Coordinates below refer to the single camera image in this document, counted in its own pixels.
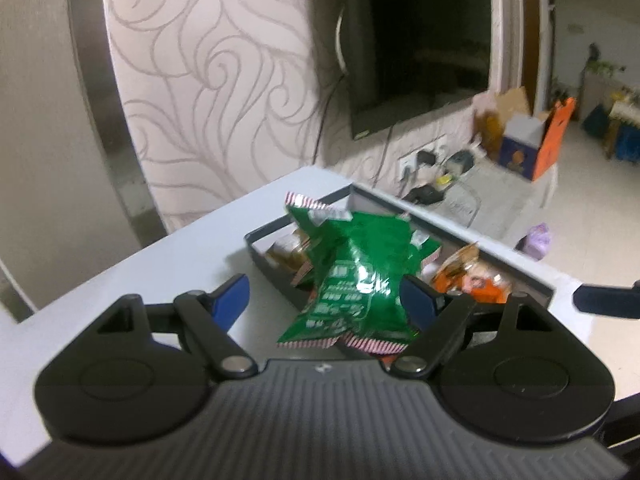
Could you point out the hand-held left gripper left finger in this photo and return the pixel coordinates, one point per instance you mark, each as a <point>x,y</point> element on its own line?
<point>230,300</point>

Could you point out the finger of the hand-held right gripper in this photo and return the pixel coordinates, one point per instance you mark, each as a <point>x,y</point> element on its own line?
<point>605,300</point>

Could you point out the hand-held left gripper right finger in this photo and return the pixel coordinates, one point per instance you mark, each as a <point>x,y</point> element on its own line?
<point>420,300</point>

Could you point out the black box with white inside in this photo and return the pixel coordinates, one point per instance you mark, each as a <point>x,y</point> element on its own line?
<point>265,262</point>

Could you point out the orange brown snack packet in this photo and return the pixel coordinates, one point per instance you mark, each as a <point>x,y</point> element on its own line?
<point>475,285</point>

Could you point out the tan snack packet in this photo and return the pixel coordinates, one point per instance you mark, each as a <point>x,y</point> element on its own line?
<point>290,250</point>

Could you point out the purple plastic bag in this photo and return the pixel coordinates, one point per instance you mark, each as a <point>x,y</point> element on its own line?
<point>535,242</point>

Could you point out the black power brick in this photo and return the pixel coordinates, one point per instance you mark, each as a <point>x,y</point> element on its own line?
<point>425,194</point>

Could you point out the black power adapter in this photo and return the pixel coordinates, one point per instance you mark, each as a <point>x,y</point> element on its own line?
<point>426,158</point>

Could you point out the grey round device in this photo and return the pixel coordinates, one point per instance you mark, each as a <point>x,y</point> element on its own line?
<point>460,161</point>

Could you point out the blue and orange cardboard box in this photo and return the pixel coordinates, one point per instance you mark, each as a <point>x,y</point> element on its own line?
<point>545,150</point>

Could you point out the brown cardboard box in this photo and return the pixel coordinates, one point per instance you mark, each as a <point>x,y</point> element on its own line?
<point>492,120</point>

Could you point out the grey panel with metal trim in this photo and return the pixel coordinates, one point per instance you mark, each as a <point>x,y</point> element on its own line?
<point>30,160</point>

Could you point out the white wall outlet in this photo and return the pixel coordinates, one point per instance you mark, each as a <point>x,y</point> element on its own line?
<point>407,160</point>

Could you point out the black wall television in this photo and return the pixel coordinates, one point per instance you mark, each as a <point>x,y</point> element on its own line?
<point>425,35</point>

